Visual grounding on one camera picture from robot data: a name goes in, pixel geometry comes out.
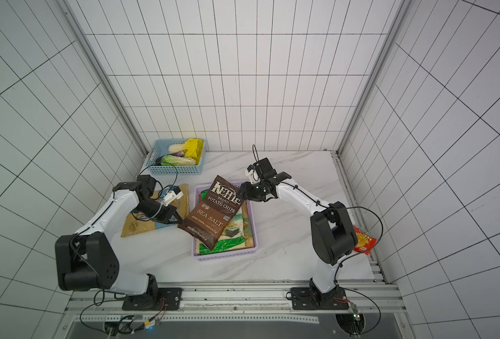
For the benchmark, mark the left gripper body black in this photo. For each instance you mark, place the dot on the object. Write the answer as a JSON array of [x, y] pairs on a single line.
[[157, 212]]

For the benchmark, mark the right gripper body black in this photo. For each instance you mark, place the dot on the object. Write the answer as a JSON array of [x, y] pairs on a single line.
[[255, 191]]

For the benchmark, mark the green Chuba cassava chips bag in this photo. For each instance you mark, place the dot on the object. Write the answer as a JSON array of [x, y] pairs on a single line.
[[233, 237]]

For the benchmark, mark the purple plastic basket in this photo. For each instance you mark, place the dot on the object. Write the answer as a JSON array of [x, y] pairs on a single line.
[[250, 250]]

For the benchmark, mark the brown Kettle sea salt bag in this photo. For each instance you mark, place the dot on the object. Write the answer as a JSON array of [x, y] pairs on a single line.
[[213, 212]]

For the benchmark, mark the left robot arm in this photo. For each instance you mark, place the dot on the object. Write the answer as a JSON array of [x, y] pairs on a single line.
[[85, 260]]

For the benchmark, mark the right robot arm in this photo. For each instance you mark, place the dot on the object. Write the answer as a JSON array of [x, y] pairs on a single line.
[[332, 231]]

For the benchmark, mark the blue salt chips bag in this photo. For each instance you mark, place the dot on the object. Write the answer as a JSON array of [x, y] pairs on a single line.
[[137, 223]]

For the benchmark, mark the blue plastic basket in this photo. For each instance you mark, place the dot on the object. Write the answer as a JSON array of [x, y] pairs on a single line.
[[160, 148]]

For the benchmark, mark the white radish toy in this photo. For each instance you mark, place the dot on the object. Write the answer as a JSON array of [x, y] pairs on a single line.
[[179, 149]]

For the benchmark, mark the yellow lettuce toy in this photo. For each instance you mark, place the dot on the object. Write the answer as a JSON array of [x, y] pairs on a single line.
[[193, 149]]

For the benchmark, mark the small red snack packet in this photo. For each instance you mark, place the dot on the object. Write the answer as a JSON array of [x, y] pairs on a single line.
[[364, 243]]

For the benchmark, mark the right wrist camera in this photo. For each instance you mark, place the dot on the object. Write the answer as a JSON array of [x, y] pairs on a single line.
[[261, 170]]

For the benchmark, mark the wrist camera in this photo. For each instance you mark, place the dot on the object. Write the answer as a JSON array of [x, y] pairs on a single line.
[[172, 197], [261, 170]]

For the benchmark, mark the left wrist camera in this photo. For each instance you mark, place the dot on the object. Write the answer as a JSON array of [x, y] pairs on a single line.
[[172, 197]]

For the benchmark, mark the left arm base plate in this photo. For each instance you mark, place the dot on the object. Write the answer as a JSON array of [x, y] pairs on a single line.
[[154, 298]]

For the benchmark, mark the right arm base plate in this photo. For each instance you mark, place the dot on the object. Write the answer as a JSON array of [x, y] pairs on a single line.
[[312, 299]]

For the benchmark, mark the aluminium rail frame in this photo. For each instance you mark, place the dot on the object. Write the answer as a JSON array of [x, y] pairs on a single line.
[[371, 308]]

